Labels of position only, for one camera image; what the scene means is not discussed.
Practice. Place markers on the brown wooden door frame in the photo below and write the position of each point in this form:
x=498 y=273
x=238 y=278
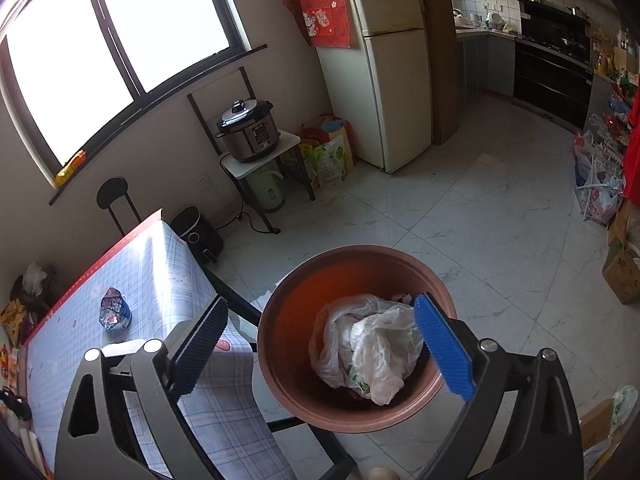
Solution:
x=442 y=85

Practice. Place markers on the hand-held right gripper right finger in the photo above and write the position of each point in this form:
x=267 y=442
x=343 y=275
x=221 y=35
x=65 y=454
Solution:
x=445 y=350

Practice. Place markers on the white kettle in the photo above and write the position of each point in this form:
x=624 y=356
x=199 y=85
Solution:
x=492 y=19

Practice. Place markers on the black folding chair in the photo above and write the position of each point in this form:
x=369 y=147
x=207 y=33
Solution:
x=235 y=302

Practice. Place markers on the shelf of bottles and packets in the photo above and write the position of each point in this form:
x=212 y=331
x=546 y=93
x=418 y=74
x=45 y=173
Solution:
x=615 y=70

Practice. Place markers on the printed cardboard box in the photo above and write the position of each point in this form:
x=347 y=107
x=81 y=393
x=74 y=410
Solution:
x=622 y=275

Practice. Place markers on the black built-in stove oven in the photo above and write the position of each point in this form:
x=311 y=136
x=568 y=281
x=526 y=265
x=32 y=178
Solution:
x=550 y=85

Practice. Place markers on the blue plaid tablecloth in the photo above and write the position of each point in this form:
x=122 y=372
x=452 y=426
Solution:
x=150 y=285

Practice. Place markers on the white green plastic bag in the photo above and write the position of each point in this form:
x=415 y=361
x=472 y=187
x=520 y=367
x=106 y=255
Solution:
x=625 y=407

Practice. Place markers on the grey lower kitchen cabinet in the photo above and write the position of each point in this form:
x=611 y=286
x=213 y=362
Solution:
x=487 y=65

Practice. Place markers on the dark round side table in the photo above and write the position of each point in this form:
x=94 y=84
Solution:
x=30 y=302

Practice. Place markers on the white wall socket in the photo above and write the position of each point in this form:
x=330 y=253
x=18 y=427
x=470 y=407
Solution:
x=202 y=181

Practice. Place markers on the black range hood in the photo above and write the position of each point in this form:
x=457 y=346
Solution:
x=550 y=20

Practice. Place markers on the pile of plastic bags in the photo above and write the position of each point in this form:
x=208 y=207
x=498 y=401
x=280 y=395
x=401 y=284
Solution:
x=600 y=200

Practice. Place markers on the red printed fridge cloth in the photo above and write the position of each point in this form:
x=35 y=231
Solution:
x=325 y=10

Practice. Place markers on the brown plastic flower pot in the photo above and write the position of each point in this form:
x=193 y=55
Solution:
x=300 y=300

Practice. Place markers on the clear plastic bag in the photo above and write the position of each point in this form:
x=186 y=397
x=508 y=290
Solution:
x=380 y=350

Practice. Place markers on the yellow snack bags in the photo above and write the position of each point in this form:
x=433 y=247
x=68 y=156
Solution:
x=12 y=322

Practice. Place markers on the silver electric pressure cooker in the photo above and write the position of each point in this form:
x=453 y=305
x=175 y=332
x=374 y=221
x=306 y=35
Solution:
x=250 y=135

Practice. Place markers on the white crumpled plastic bag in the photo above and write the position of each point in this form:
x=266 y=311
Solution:
x=35 y=277

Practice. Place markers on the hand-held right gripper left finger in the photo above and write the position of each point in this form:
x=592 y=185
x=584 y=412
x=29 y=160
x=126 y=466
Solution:
x=197 y=355

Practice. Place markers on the cream two-door fridge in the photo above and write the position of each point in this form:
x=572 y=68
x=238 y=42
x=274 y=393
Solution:
x=390 y=85

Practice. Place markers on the dark framed window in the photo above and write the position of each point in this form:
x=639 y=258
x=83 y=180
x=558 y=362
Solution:
x=100 y=35

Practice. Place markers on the yellow snack packet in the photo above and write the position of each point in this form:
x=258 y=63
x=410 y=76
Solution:
x=70 y=169

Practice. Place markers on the person's right hand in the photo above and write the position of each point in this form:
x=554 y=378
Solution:
x=382 y=474

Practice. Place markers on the red hanging garment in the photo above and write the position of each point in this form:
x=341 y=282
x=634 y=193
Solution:
x=634 y=160

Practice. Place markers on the colourful shopping bags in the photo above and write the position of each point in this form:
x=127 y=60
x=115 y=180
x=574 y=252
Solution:
x=312 y=132

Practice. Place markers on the green electric kettle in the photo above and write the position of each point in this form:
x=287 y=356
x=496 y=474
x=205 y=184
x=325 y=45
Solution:
x=267 y=192

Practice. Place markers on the plain cardboard box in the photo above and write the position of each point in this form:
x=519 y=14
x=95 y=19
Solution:
x=597 y=427

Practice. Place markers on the blue white snack packet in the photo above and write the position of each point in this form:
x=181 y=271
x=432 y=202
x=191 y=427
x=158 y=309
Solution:
x=116 y=310

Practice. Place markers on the black air fryer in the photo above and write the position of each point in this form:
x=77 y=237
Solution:
x=197 y=235

